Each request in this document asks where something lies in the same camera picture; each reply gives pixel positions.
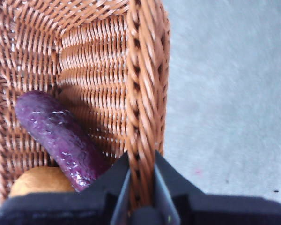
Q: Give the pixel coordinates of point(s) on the brown wicker basket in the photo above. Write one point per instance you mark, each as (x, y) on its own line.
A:
(96, 70)

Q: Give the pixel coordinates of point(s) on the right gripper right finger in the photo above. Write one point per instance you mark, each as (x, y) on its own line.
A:
(224, 211)

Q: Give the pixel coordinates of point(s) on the brown potato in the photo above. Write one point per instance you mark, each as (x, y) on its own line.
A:
(42, 182)

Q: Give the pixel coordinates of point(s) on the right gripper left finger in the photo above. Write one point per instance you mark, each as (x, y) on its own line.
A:
(72, 208)

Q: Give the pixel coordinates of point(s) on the purple eggplant green stem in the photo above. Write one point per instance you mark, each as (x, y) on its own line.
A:
(61, 140)

